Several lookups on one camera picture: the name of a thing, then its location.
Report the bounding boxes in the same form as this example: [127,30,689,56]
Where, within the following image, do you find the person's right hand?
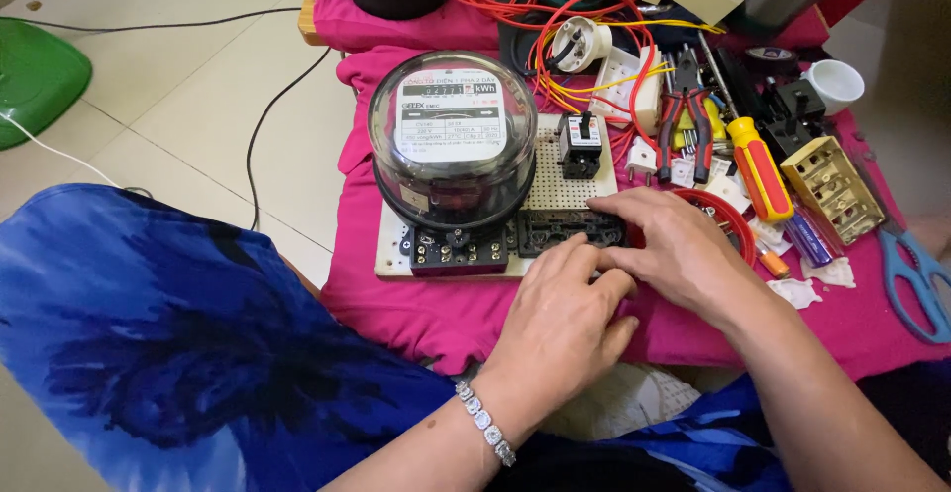
[586,187,774,333]

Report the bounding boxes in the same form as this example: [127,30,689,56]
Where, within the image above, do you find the person's left hand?
[475,236,640,434]

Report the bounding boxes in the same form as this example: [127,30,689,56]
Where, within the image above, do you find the black socket frame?
[516,209,630,260]

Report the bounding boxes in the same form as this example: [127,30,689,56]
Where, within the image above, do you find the red round plastic lid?
[667,187,758,268]

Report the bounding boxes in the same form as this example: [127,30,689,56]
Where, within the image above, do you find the small orange screwdriver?
[752,235,792,280]

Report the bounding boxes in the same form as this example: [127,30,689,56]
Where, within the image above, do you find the white two-pin plug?
[626,137,659,185]

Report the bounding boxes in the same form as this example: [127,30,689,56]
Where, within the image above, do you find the orange and yellow screwdriver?
[697,30,795,224]

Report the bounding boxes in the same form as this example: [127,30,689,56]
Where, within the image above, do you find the white mesh cloth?
[541,361,705,442]

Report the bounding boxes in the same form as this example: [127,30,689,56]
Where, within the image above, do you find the white plastic fragment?
[800,256,857,289]
[767,277,824,310]

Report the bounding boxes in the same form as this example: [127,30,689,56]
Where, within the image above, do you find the blue tester pen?
[783,205,845,269]

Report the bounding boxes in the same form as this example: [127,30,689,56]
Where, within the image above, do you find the red and black pliers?
[653,45,719,185]

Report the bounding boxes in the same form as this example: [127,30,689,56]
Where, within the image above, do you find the white perforated mounting board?
[374,112,622,282]

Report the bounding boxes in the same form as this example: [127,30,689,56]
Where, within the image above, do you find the pink cloth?
[302,0,951,382]

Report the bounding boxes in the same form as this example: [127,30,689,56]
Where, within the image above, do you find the black circuit breaker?
[556,110,605,181]

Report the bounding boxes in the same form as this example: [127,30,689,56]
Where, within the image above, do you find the white open socket box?
[586,45,664,137]

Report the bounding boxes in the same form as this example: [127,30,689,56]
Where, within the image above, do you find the glass-domed electric meter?
[367,50,539,278]

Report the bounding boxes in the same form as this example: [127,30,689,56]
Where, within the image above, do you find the black tape roll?
[744,45,800,77]

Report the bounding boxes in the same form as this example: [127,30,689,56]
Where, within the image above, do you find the white cup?
[800,58,866,117]

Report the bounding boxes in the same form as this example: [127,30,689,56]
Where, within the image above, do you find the white round lamp holder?
[550,15,614,74]

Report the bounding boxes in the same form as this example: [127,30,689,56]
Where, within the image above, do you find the blue scissors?
[853,149,951,346]

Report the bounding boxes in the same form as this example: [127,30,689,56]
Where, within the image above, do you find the person's blue patterned clothing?
[0,183,790,492]

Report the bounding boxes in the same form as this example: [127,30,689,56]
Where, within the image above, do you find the wooden table edge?
[298,0,329,48]

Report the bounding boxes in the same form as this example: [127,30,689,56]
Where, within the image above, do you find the green plastic stool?
[0,17,94,152]

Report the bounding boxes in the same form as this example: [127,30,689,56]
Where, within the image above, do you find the silver crystal bracelet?
[455,380,518,468]

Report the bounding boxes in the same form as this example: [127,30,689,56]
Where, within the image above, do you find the gold metal switch frame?
[779,135,887,246]

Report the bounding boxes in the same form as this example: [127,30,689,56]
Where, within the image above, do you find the black knife switch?
[756,78,828,160]

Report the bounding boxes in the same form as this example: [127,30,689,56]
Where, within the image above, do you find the bundle of yellow wires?
[533,18,728,115]

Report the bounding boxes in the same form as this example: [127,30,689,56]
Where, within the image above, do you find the bundle of red wires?
[433,0,673,144]

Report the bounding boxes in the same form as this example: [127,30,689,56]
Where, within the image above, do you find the black floor cable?
[0,6,333,232]

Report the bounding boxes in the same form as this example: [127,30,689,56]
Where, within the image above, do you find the white floor cable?
[0,110,153,199]

